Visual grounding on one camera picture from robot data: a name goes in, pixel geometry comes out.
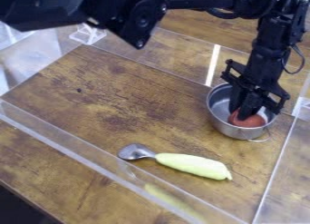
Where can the clear acrylic front barrier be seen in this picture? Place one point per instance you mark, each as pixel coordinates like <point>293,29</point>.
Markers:
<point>146,185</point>

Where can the silver metal pot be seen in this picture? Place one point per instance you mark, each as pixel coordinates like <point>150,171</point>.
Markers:
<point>254,129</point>

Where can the spoon with yellow handle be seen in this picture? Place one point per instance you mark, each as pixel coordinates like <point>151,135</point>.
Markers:
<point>191,164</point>

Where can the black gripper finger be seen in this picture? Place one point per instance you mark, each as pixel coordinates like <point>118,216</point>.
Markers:
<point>250,104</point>
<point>237,97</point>

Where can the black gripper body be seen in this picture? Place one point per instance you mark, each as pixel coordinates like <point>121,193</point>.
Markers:
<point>258,77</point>

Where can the clear acrylic triangle bracket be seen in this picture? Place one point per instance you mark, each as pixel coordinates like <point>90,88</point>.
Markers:
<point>87,35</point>

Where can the red white toy mushroom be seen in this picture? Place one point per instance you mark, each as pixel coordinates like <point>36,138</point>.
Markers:
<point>253,122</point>

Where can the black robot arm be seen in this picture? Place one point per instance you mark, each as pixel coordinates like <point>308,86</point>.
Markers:
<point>131,19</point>

